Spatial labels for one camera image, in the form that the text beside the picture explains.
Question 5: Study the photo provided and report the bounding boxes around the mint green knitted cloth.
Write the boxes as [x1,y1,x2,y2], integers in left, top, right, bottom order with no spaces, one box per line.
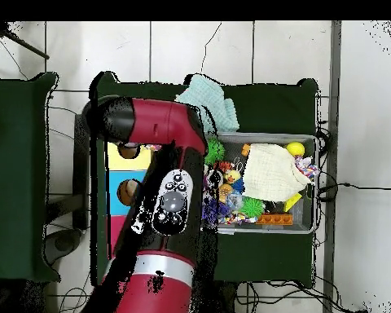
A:
[174,73,241,134]

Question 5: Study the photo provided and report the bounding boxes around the wooden box with three holes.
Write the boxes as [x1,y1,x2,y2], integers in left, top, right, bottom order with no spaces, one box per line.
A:
[103,139,163,260]

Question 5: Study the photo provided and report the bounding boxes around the green spiky ball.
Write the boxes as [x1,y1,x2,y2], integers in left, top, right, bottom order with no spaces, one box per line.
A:
[204,138,226,166]
[240,197,264,218]

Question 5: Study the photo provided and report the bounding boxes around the cream knitted cloth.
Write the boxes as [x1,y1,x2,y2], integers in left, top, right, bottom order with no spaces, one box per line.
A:
[242,143,310,203]

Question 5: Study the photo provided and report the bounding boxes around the orange plastic tray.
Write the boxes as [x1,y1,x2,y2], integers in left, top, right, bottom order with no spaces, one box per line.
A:
[257,214,294,227]

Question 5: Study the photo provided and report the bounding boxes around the plain yellow ball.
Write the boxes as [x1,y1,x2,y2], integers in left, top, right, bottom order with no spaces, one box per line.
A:
[286,141,306,157]

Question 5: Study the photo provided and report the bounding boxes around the green cloth side table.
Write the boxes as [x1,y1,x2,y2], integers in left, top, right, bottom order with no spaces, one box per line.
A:
[0,73,59,283]

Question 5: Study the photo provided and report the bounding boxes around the shallow wire mesh bin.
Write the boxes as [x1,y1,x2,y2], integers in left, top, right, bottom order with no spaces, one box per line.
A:
[201,132,317,234]

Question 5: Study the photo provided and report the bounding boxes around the black cable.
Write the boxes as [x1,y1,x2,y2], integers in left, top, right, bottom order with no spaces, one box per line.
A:
[319,181,391,194]

